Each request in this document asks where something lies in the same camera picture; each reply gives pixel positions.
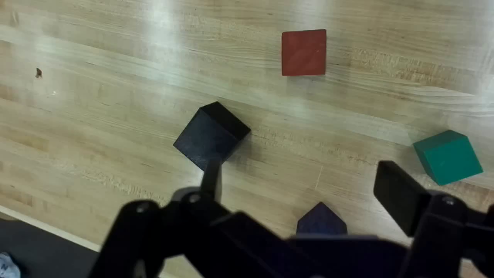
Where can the green cube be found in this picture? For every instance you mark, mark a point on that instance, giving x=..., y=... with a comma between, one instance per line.
x=448, y=156

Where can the large black cube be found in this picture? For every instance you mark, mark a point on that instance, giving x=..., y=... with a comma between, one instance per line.
x=210, y=134

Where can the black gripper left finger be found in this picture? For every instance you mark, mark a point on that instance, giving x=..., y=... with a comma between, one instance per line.
x=154, y=232

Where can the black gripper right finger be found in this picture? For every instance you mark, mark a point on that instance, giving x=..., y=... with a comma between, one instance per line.
x=406, y=201

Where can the red cube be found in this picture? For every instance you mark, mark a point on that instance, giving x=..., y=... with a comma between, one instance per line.
x=302, y=53

